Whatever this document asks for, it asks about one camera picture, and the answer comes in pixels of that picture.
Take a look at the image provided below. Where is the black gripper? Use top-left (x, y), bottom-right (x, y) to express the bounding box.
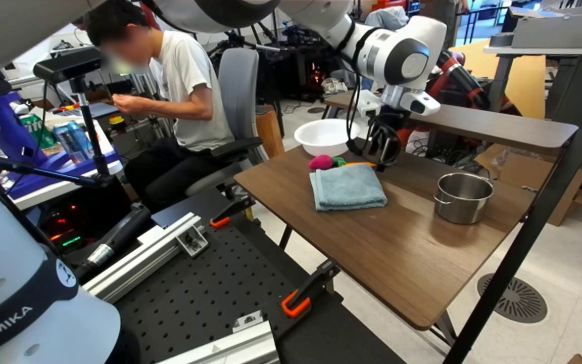
top-left (346, 114), bottom-right (403, 173)

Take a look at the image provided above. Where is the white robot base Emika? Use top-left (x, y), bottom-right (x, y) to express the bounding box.
top-left (0, 202), bottom-right (121, 364)

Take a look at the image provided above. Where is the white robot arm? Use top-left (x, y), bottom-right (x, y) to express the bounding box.
top-left (0, 0), bottom-right (447, 116)

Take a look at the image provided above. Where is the white plastic bowl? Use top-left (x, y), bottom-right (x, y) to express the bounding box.
top-left (293, 120), bottom-right (360, 155)

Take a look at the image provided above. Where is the green plush toy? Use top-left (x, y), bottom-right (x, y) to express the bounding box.
top-left (334, 158), bottom-right (348, 168)

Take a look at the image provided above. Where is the light blue folded towel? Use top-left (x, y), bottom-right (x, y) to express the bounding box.
top-left (309, 164), bottom-right (388, 213)

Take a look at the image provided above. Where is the pink plush toy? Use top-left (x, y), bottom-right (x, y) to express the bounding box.
top-left (309, 155), bottom-right (334, 173)

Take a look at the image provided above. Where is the stainless steel pot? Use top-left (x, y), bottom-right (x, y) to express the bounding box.
top-left (433, 173), bottom-right (495, 224)

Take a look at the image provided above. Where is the dark wooden shelf board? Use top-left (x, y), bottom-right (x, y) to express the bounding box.
top-left (324, 92), bottom-right (580, 152)

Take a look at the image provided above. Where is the grey office chair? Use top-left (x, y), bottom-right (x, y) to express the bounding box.
top-left (185, 48), bottom-right (264, 196)

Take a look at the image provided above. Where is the orange black clamp rear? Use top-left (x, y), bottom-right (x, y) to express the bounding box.
top-left (209, 199), bottom-right (255, 231)

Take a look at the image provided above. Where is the orange black clamp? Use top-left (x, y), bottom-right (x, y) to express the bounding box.
top-left (209, 199), bottom-right (255, 231)
top-left (281, 262), bottom-right (339, 319)

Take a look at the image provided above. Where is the orange black clamp front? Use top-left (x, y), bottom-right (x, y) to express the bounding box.
top-left (281, 262), bottom-right (339, 319)

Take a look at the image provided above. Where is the black metal table leg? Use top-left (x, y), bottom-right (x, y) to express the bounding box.
top-left (443, 129), bottom-right (582, 364)

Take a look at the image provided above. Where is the round floor drain grate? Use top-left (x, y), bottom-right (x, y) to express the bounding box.
top-left (493, 277), bottom-right (547, 323)

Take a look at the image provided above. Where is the seated person white shirt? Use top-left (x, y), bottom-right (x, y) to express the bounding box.
top-left (84, 0), bottom-right (234, 211)

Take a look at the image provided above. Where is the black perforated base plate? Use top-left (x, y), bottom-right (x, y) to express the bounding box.
top-left (116, 214), bottom-right (404, 364)

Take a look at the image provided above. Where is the aluminium extrusion rail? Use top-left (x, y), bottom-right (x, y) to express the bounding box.
top-left (82, 213), bottom-right (209, 303)

